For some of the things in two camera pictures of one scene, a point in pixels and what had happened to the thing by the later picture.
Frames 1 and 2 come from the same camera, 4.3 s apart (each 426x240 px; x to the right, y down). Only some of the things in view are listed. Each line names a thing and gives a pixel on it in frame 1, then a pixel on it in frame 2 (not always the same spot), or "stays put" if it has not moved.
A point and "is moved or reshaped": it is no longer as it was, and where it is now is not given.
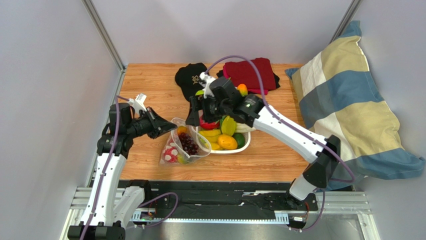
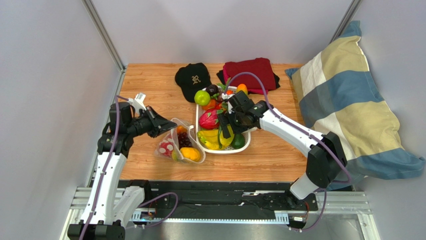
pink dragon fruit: [208, 126] stays put
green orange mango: [240, 139] stays put
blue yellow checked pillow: [340, 96] stays put
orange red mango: [181, 129] stays put
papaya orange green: [243, 89] stays put
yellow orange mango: [227, 142] to [190, 153]
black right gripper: [202, 106] to [228, 117]
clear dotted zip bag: [186, 142] is moved or reshaped
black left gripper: [160, 125] stays put
